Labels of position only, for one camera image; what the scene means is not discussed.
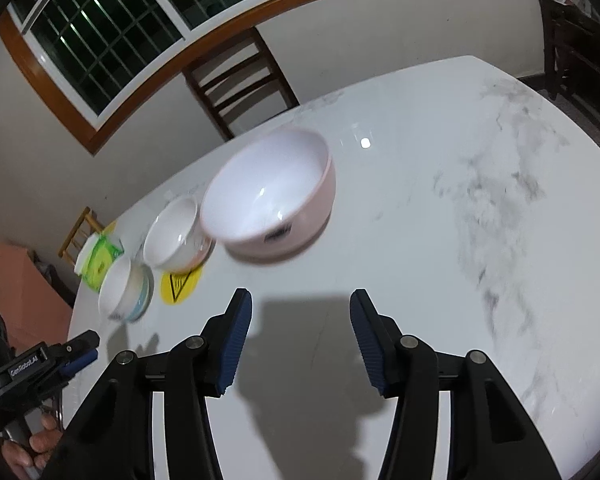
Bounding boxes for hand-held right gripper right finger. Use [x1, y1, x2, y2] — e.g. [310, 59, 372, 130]
[350, 289, 563, 480]

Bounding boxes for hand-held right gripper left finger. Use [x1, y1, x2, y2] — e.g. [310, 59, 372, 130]
[40, 287, 253, 480]

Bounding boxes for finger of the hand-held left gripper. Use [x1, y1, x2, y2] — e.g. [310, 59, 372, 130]
[59, 349, 99, 378]
[60, 330, 101, 357]

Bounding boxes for white bowl with blue stripes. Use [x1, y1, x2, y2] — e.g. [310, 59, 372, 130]
[98, 258, 155, 322]

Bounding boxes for cream ribbed bowl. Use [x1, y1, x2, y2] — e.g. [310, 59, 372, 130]
[143, 196, 216, 270]

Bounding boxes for pink bowl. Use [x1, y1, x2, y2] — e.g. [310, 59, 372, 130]
[199, 127, 337, 263]

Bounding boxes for person's left hand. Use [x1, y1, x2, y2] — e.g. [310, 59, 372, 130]
[1, 412, 62, 480]

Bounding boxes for round yellow warning sticker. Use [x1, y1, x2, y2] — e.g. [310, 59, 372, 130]
[160, 265, 204, 306]

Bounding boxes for orange cloth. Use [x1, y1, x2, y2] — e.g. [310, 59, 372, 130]
[0, 242, 76, 333]

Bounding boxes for green tissue pack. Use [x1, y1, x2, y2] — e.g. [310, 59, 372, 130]
[75, 232, 124, 293]

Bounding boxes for bamboo chair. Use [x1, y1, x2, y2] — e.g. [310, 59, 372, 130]
[58, 206, 106, 267]

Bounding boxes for dark wooden slatted chair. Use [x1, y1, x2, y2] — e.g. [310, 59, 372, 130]
[182, 27, 300, 142]

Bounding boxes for wood-framed barred window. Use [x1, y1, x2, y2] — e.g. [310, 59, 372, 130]
[0, 0, 368, 156]

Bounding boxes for dark wooden furniture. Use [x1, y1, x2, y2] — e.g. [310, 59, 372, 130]
[537, 0, 600, 166]

